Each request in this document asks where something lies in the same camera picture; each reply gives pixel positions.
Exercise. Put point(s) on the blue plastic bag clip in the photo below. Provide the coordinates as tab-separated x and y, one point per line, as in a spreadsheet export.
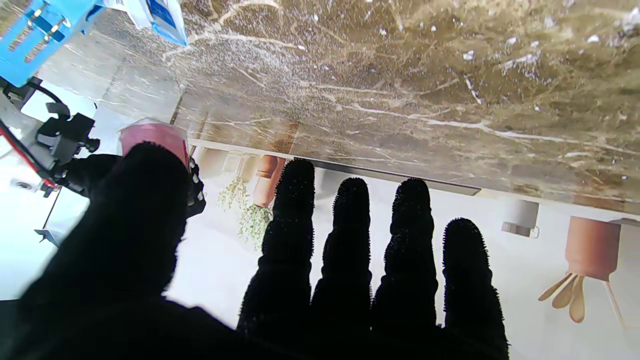
35	35

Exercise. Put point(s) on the clear bottle with pink seasoning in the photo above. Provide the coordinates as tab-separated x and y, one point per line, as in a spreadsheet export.
155	137

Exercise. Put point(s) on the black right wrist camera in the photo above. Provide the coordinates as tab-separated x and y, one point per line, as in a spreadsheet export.
65	137

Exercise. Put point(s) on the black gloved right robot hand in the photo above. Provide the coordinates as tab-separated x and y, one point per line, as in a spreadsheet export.
95	172

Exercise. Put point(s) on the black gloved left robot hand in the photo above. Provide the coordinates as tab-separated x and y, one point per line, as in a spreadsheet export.
125	250

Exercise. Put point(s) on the white blue seasoning refill bag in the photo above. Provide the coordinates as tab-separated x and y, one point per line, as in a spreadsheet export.
155	15

